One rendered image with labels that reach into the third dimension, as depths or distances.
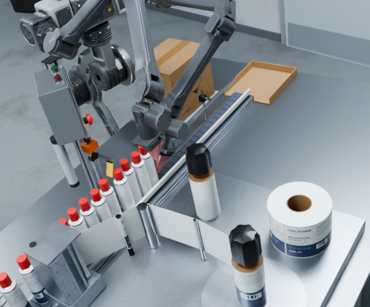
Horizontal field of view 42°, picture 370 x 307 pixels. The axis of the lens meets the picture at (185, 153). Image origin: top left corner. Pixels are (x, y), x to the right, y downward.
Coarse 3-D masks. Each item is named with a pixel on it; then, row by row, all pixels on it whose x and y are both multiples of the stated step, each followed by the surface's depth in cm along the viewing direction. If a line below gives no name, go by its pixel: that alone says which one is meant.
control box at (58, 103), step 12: (36, 72) 154; (48, 72) 153; (60, 72) 151; (36, 84) 148; (48, 84) 146; (60, 84) 145; (48, 96) 143; (60, 96) 144; (72, 96) 146; (48, 108) 145; (60, 108) 146; (72, 108) 147; (48, 120) 147; (60, 120) 148; (72, 120) 150; (60, 132) 150; (72, 132) 152; (84, 132) 153; (60, 144) 153
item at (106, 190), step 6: (102, 180) 168; (102, 186) 167; (108, 186) 169; (102, 192) 169; (108, 192) 169; (114, 192) 172; (108, 198) 170; (114, 198) 171; (108, 204) 171; (114, 204) 172; (114, 210) 174; (120, 210) 177
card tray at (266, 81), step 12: (252, 60) 261; (240, 72) 254; (252, 72) 258; (264, 72) 256; (276, 72) 254; (288, 72) 252; (240, 84) 251; (252, 84) 249; (264, 84) 247; (276, 84) 245; (264, 96) 238; (276, 96) 236
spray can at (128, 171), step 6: (120, 162) 175; (126, 162) 174; (126, 168) 175; (132, 168) 177; (126, 174) 176; (132, 174) 176; (132, 180) 178; (132, 186) 179; (138, 186) 182; (132, 192) 181; (138, 192) 182; (138, 198) 183
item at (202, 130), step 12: (240, 96) 233; (228, 108) 227; (216, 120) 221; (204, 132) 215; (180, 156) 205; (168, 168) 200; (180, 168) 199; (168, 180) 194; (156, 192) 189; (36, 300) 158
